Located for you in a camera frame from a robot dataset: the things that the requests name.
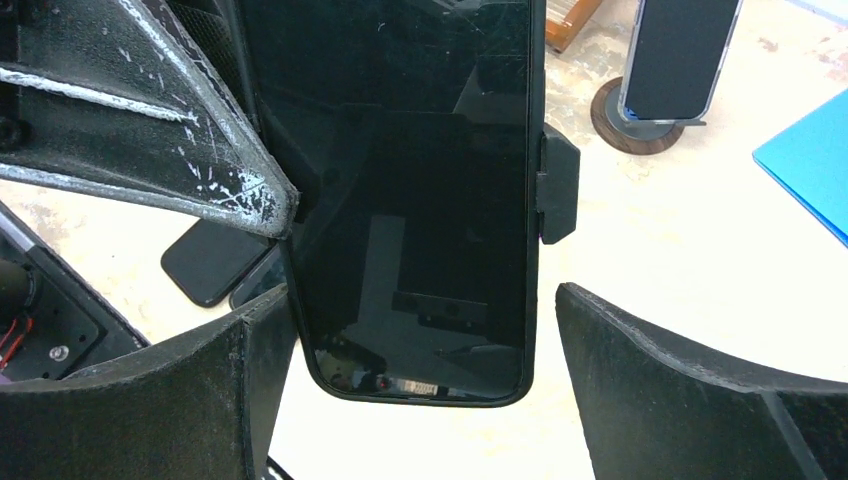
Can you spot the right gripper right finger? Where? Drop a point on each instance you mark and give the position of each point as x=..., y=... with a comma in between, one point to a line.
x=656, y=405

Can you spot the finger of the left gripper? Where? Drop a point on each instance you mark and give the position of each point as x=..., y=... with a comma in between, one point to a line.
x=114, y=99

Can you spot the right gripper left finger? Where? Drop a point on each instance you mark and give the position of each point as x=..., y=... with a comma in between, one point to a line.
x=200, y=405

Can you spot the black phone from silver stand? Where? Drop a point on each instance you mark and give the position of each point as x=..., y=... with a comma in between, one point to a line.
x=210, y=259

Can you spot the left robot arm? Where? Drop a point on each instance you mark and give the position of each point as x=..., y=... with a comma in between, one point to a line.
x=52, y=322

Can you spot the blue foam mat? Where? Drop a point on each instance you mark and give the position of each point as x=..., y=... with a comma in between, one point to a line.
x=808, y=160

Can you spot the orange wooden rack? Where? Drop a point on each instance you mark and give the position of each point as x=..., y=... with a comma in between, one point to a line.
x=565, y=19

